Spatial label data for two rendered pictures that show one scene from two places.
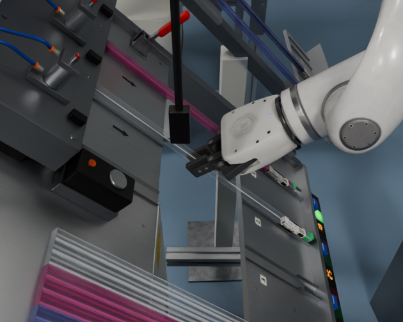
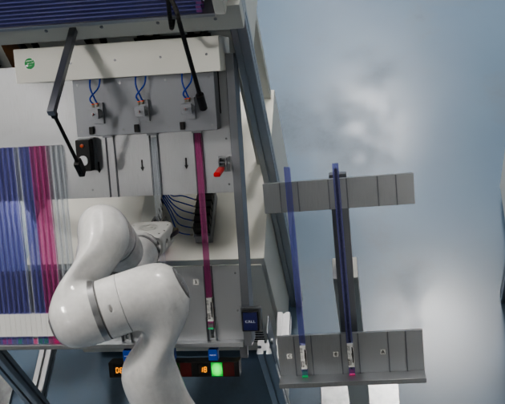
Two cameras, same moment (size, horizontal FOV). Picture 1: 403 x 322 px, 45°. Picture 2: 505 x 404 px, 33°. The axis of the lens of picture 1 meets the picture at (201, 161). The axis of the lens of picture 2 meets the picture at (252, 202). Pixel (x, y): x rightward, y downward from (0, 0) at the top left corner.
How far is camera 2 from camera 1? 1.93 m
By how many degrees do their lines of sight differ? 62
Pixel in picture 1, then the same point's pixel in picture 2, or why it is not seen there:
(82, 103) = (103, 131)
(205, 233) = (380, 389)
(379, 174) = not seen: outside the picture
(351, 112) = not seen: hidden behind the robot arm
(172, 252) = (284, 317)
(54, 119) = (83, 121)
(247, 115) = (154, 228)
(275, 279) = not seen: hidden behind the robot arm
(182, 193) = (440, 363)
